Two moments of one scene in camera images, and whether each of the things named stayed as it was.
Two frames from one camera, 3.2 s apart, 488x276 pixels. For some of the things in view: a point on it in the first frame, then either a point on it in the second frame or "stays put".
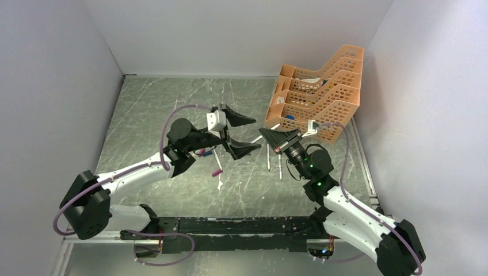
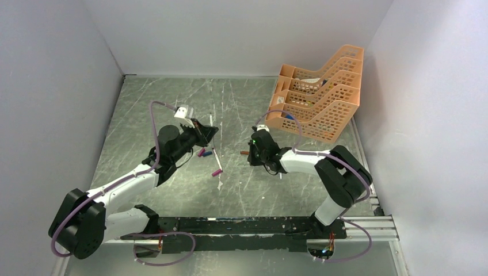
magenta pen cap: x=216 y=172 stays put
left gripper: x=237 y=149 to x=204 y=133
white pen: x=217 y=160 stays put
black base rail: x=235 y=234 stays put
